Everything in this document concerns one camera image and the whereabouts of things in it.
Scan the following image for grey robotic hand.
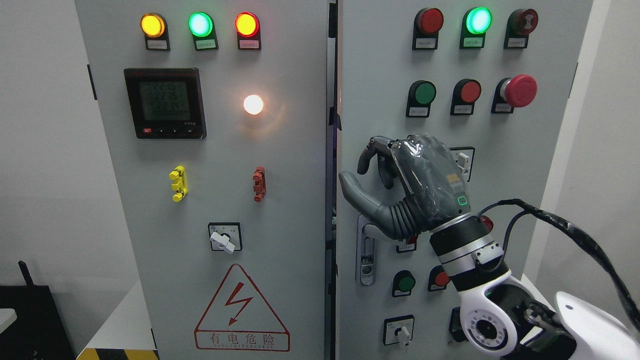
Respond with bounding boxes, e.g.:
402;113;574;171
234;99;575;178
338;134;471;240

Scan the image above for silver door handle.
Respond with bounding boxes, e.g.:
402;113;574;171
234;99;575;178
355;215;386;286

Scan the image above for grey right cabinet door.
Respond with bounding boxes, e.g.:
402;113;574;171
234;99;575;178
334;0;593;360

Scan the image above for grey cabinet door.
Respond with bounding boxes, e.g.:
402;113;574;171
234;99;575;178
75;0;329;360
334;0;593;360

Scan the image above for grey left cabinet door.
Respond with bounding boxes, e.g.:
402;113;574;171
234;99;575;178
75;0;329;360

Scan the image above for green push button upper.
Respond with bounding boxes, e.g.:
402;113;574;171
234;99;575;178
406;80;437;118

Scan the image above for green push button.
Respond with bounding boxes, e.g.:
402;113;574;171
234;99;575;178
391;269;416;297
406;80;437;118

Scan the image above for dark red indicator light middle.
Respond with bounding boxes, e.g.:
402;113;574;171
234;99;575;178
395;235;418;254

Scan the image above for dark red indicator light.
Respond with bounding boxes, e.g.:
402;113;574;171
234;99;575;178
395;235;418;254
412;7;444;51

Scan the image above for red push button upper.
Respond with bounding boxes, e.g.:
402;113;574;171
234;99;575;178
450;79;482;116

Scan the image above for red push button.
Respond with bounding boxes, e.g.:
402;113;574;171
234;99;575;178
450;79;482;116
427;265;451;292

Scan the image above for dark red indicator right middle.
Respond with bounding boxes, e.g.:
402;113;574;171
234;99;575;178
478;215;494;233

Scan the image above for red push button lower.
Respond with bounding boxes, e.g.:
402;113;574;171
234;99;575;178
427;265;451;292

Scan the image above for green push button lower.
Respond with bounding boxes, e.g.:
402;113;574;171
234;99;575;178
391;269;416;297

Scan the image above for red emergency stop button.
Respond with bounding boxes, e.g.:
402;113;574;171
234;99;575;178
491;74;538;114

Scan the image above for dark red indicator light top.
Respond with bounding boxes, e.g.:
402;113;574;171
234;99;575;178
412;7;444;51

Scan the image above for bright green indicator light top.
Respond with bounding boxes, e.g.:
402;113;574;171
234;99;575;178
459;6;493;49

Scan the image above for red terminal connector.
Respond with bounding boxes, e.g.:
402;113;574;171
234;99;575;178
253;166;266;203

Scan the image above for white glowing indicator light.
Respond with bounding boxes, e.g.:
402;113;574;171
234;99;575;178
243;94;265;116

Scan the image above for dark red buzzer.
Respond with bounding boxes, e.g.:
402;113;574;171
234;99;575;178
503;8;539;49

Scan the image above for red-orange indicator light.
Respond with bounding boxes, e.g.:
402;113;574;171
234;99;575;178
234;11;262;51

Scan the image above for red electric hazard warning sticker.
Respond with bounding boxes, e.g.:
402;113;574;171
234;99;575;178
194;263;291;353

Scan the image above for yellow terminal connector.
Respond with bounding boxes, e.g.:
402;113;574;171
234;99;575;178
168;165;188;203

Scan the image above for green indicator light top left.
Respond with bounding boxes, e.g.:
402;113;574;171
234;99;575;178
188;11;218;51

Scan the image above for black digital power meter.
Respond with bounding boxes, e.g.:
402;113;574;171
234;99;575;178
123;67;207;140

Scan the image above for yellow indicator light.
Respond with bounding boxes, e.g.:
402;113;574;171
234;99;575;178
140;13;170;51

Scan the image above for black box with antenna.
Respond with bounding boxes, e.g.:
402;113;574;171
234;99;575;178
0;260;76;360

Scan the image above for white upper rotary selector switch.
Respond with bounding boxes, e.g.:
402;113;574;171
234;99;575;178
449;146;476;182

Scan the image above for white rotary selector switch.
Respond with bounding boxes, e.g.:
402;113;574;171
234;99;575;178
382;314;415;347
449;146;476;182

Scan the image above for white lower rotary selector switch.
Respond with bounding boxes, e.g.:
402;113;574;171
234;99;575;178
382;314;415;347

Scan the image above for black knob selector switch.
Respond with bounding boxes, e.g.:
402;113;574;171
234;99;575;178
448;306;468;343

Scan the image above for left door selector switch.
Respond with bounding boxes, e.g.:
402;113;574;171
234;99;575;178
207;222;243;255

